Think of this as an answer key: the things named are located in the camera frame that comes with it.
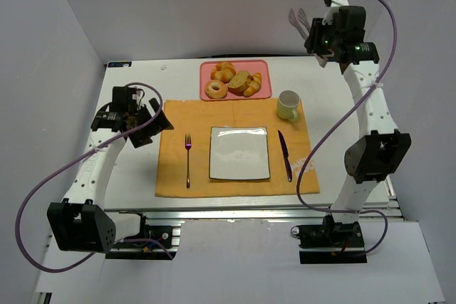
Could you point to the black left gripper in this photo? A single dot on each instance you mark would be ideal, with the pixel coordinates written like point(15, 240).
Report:
point(145, 127)

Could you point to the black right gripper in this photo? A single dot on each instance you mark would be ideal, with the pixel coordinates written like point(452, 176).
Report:
point(314, 35)

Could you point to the metal serving tongs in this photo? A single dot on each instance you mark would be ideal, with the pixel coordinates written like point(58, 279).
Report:
point(300, 22)

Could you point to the sliced loaf bread piece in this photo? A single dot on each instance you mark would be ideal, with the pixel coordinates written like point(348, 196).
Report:
point(240, 82)

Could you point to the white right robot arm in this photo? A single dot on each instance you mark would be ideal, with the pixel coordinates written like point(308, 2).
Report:
point(381, 146)

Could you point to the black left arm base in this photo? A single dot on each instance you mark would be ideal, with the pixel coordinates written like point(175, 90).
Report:
point(153, 242)

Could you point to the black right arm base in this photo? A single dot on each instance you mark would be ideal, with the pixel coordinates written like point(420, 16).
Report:
point(319, 245)

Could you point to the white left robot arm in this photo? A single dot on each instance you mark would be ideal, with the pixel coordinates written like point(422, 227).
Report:
point(79, 221)

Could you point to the striped croissant bread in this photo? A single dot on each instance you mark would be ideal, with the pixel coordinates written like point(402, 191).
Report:
point(254, 85)

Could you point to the round striped bread roll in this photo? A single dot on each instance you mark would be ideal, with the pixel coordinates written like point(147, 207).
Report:
point(223, 72)

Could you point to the purple metal fork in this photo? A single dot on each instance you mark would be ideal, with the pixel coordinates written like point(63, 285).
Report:
point(188, 146)

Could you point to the pink plastic tray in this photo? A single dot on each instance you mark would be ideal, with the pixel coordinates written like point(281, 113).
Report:
point(252, 66)

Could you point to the light green mug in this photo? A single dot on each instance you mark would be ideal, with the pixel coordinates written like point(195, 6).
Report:
point(287, 104)

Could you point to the orange cloth placemat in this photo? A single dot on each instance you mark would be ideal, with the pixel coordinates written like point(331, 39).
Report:
point(197, 117)

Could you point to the left blue corner label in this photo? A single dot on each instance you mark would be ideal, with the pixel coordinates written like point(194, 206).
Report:
point(119, 64)

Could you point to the sugared donut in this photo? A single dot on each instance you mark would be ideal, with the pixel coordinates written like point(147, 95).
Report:
point(215, 89)

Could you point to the white square plate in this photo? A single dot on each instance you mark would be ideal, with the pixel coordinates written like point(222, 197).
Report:
point(239, 154)

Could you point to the purple table knife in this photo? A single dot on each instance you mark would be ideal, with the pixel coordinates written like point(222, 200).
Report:
point(285, 153)

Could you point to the aluminium table frame rail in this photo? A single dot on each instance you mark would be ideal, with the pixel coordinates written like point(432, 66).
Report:
point(282, 208)

